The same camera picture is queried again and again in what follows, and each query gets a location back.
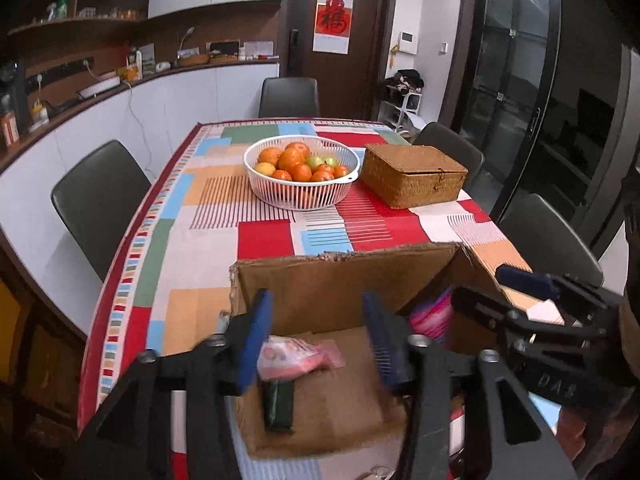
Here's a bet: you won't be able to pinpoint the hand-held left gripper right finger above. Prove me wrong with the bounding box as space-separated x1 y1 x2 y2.
362 290 581 480

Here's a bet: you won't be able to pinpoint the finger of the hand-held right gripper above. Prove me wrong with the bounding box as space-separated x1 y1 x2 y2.
451 284 597 357
495 265 623 322

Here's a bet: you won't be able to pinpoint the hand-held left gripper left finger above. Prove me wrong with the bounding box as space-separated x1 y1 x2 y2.
65 287 274 480

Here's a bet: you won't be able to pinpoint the brown cardboard box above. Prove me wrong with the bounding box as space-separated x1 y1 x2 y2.
229 241 566 461

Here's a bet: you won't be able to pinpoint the person's right forearm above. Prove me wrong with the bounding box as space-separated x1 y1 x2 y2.
619 300 640 381

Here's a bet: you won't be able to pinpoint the pink striped snack packet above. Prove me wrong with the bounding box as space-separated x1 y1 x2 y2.
409 287 456 346

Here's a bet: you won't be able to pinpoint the dark grey dining chair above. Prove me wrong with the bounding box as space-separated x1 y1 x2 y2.
497 193 604 288
258 77 321 119
51 140 152 281
413 121 485 193

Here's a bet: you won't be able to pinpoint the dark green snack packet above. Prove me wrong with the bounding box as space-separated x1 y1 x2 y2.
262 380 297 433

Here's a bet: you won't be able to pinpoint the colourful patchwork tablecloth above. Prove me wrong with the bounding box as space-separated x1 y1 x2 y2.
77 119 566 480

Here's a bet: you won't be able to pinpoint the woven wicker lidded box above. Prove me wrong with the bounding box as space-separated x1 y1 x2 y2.
360 143 469 210

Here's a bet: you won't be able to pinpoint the white plastic fruit basket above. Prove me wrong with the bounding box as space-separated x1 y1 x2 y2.
243 135 361 211

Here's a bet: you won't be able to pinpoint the pile of oranges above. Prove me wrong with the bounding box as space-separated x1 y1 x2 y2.
255 142 351 183

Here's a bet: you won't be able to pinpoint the white shoe rack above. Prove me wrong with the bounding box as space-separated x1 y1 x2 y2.
377 85 426 136

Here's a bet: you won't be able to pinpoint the black framed glass door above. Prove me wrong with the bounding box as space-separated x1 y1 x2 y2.
450 0 640 261

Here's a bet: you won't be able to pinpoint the dark wooden shelf cabinet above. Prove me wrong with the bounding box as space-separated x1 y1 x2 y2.
0 250 91 480

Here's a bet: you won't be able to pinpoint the dark bag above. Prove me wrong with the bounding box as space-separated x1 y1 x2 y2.
385 69 426 93

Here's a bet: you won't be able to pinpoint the white lower counter cabinets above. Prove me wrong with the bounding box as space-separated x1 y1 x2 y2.
0 57 281 341

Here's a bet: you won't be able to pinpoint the white tray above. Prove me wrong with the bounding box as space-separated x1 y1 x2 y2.
76 77 122 100

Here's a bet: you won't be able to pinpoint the dark brown door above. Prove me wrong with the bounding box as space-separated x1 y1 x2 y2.
280 0 401 123

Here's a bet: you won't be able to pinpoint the black water dispenser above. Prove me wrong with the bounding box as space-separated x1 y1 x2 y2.
0 57 28 126

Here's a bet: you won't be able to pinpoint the white power cable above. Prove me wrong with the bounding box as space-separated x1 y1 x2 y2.
122 80 156 176

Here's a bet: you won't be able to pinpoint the red and white wall calendar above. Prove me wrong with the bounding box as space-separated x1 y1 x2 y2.
312 0 356 54

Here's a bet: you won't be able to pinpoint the brown wall shelf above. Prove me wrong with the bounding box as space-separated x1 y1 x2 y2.
7 15 148 36

